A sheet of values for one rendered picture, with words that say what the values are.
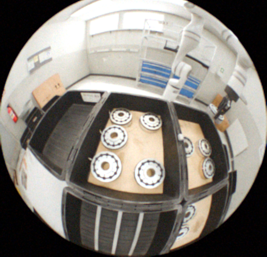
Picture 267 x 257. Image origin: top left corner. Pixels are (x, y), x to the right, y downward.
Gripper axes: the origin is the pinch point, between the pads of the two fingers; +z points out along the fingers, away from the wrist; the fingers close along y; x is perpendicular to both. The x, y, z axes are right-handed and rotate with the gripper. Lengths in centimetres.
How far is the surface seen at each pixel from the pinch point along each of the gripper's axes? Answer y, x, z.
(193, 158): 13.2, 6.0, 17.3
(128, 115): 25.6, -28.6, 14.4
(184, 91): -174, -63, 58
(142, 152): 30.4, -12.1, 17.3
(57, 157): 64, -28, 17
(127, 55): -127, -269, 11
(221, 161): 6.8, 19.2, 9.9
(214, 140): -1.6, 10.4, 10.7
